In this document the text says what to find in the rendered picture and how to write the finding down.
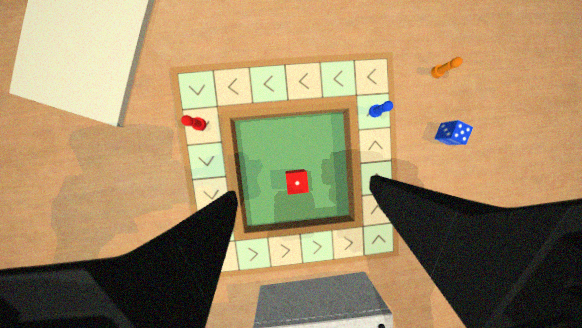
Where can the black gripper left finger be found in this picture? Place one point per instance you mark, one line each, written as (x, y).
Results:
(167, 282)

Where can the orange pawn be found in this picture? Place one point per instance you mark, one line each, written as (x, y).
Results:
(439, 70)

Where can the red die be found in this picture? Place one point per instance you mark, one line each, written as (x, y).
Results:
(297, 181)

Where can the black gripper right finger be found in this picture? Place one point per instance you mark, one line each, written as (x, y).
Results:
(478, 255)

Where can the red pawn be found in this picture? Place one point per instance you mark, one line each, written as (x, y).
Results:
(196, 123)

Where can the blue die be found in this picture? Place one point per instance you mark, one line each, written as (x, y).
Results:
(453, 133)

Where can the blue pawn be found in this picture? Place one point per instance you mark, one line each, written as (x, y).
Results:
(377, 110)

